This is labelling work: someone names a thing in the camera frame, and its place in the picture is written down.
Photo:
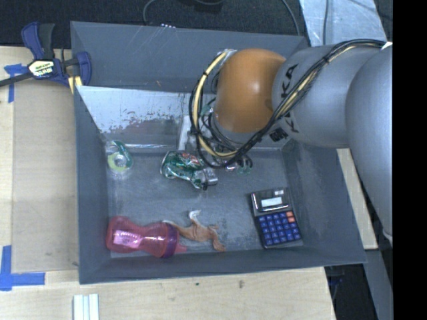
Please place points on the brown toy horse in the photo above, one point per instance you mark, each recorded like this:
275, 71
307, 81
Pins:
200, 233

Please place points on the grey metal bin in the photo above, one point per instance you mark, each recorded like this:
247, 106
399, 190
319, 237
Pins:
150, 205

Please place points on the pink plastic bottle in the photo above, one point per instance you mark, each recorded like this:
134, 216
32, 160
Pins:
140, 237

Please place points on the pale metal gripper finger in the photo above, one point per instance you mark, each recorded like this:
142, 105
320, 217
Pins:
210, 174
201, 184

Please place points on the crushed green can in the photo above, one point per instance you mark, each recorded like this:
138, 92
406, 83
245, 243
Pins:
180, 167

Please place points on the black calculator with blue keys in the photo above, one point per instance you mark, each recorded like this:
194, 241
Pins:
275, 223

